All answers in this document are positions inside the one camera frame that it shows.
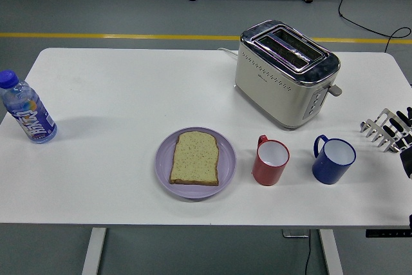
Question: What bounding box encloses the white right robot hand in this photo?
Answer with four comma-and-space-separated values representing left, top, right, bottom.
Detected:
384, 106, 412, 180

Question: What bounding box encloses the blue enamel cup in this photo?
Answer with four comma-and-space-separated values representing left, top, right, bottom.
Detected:
312, 134, 357, 185

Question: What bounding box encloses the red enamel cup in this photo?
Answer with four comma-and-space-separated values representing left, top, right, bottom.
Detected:
252, 134, 290, 187

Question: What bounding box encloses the slice of bread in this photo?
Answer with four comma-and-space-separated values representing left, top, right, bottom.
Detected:
169, 131, 220, 187

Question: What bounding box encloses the silver metal toast rack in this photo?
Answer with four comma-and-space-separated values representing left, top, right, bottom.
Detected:
359, 108, 412, 153

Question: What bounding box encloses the black table control panel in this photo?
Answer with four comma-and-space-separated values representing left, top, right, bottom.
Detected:
366, 229, 412, 238

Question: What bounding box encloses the white table leg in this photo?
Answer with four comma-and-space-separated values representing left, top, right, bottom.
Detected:
81, 227, 107, 275
318, 229, 344, 275

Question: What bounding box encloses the cream and chrome toaster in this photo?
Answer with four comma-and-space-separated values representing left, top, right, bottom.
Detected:
234, 19, 343, 131

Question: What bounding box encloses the purple round plate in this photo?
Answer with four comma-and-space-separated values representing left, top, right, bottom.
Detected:
154, 126, 238, 200

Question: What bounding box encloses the plastic drink bottle blue cap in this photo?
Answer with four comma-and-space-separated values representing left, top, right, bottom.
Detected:
0, 69, 58, 144

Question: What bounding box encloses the grey under-table bracket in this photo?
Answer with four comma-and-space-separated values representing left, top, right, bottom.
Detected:
282, 229, 310, 239

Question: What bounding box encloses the thin black hanging cable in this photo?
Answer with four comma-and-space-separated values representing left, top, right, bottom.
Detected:
304, 236, 313, 275

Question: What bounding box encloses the white toaster cord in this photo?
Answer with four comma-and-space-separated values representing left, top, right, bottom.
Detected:
218, 47, 239, 62

